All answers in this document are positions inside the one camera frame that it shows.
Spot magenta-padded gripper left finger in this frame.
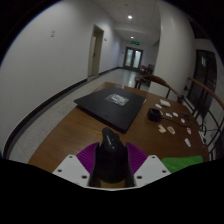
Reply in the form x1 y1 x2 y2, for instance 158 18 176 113
52 141 101 188

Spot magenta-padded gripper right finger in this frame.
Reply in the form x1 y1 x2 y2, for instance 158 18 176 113
125 142 172 188

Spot black computer mouse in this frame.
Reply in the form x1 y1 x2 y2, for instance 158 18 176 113
87 126 136 188

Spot black rectangular mouse pad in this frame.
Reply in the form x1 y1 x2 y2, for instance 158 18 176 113
73 85 147 135

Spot green cloth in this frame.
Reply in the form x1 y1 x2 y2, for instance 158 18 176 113
161 154 204 174

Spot small orange-white sachet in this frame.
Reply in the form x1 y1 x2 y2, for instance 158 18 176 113
166 125 177 136

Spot small black box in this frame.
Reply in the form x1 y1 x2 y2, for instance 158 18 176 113
147 107 164 123

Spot white paper packet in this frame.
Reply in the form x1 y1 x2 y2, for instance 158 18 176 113
159 98 172 108

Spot clear plastic packet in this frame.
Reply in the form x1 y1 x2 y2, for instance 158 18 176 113
104 93 130 107

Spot wooden chair with metal bars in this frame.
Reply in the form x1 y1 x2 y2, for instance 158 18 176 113
185 76 224 162

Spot wooden armchair with curved back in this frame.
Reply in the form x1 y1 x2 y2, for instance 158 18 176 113
133 73 185 103

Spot dark framed window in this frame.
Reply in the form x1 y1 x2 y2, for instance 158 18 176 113
187 49 218 113

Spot glass double door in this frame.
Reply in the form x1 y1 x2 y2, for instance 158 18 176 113
122 46 144 71

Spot beige side door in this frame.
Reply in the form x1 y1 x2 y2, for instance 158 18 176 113
87 23 105 79

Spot black cable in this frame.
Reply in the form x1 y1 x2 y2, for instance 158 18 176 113
160 114 192 128

